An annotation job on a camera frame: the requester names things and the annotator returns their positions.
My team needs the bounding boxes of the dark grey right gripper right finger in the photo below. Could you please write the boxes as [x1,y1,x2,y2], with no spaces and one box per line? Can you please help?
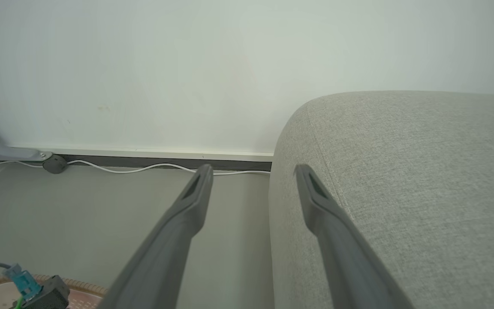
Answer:
[294,164,415,309]

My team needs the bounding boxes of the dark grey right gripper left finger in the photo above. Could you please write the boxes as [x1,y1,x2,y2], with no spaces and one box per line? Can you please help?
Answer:
[97,164,214,309]

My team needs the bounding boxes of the beige perforated laundry basket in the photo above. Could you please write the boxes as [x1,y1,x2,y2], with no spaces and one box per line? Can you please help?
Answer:
[0,274,108,309]

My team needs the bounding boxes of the white baseboard strip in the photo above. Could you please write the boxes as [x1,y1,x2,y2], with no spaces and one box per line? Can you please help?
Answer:
[10,145,274,171]

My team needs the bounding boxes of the light grey fabric sofa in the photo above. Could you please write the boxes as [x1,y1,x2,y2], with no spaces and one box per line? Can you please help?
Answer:
[268,90,494,309]

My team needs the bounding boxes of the dark grey round floor plug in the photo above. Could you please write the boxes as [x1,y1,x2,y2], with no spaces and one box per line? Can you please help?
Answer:
[42,154,68,174]

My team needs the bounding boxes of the thin white floor cable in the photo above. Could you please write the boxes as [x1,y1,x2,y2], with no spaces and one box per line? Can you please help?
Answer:
[0,159,271,176]

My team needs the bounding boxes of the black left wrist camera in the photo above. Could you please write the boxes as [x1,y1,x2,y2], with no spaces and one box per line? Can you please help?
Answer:
[19,275,71,309]

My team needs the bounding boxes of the teal camera cable connector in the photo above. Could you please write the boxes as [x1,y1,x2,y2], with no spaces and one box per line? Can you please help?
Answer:
[2,264,42,301]

